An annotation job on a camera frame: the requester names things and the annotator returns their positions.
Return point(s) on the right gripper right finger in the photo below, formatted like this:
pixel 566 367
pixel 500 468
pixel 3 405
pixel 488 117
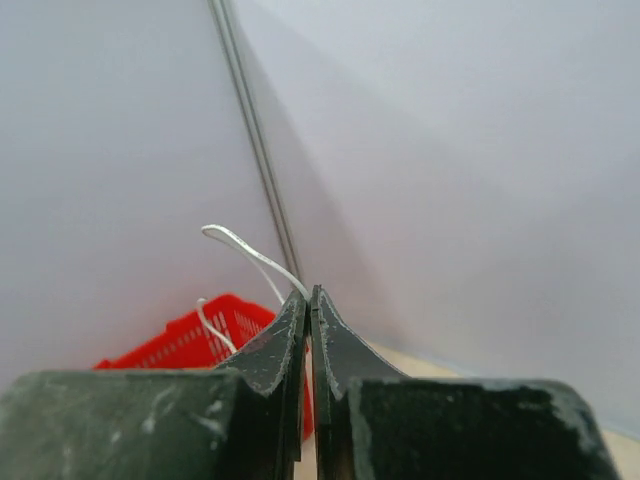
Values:
pixel 373 421

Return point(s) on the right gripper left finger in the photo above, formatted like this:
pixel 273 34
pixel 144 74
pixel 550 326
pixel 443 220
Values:
pixel 240 420

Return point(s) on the red plastic basket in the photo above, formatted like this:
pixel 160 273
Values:
pixel 200 340

